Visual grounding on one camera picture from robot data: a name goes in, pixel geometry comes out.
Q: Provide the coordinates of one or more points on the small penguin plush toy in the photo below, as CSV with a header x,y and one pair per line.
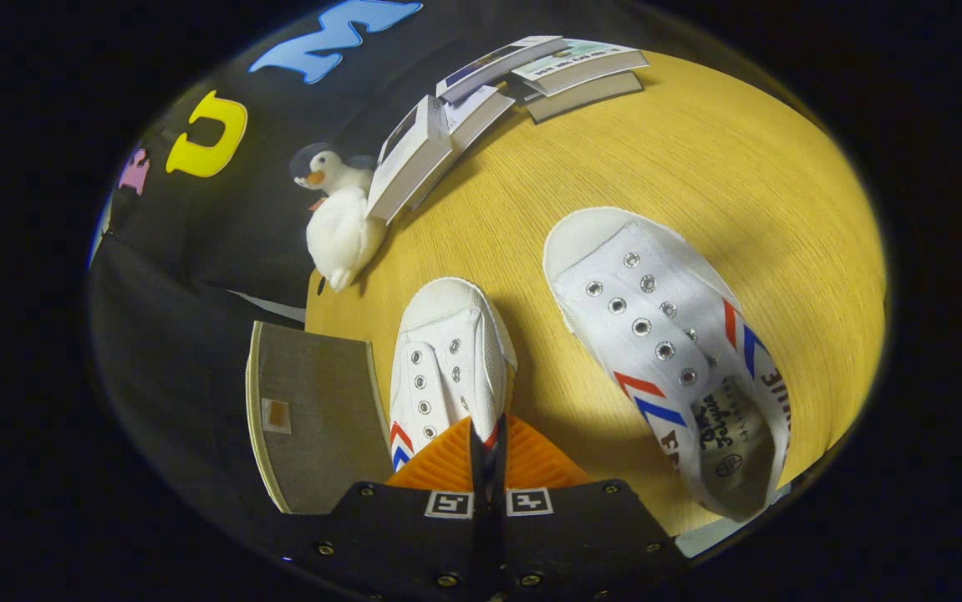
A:
x,y
330,171

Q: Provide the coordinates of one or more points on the book with teal cover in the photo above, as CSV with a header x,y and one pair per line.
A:
x,y
585,65

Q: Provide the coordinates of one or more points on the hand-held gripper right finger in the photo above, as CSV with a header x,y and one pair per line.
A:
x,y
500,468

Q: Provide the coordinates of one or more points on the white canvas shoe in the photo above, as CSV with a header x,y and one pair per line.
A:
x,y
639,293
447,334

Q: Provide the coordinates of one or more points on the white round plush toy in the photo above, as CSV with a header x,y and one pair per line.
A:
x,y
345,238

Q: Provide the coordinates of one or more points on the black backdrop cloth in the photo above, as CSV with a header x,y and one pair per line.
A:
x,y
221,234

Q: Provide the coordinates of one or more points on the thick white book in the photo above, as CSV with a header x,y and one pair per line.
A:
x,y
589,99

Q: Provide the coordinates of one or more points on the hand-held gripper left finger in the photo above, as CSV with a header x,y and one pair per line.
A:
x,y
475,468

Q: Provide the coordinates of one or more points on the plain white book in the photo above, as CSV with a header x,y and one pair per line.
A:
x,y
480,113

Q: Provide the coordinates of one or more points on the book with blue cover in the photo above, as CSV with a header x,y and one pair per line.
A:
x,y
493,67

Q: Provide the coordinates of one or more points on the grey fabric storage box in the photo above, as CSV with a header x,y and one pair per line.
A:
x,y
318,418

